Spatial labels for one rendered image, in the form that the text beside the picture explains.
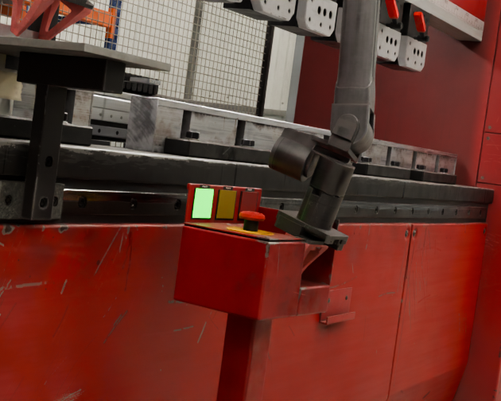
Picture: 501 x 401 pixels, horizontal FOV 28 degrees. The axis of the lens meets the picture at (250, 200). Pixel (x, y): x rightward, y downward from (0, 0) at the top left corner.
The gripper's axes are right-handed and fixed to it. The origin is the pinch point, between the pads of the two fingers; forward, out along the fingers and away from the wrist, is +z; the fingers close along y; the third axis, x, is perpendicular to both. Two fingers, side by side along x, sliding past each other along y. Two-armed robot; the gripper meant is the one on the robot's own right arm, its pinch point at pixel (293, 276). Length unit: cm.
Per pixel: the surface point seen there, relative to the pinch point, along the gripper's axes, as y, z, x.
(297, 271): -3.4, -2.5, 5.7
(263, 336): -1.2, 9.6, 4.0
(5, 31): 28, -23, 45
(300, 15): 46, -39, -47
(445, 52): 69, -45, -170
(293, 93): 425, 24, -656
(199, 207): 13.1, -5.7, 11.8
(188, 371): 14.2, 24.7, -3.6
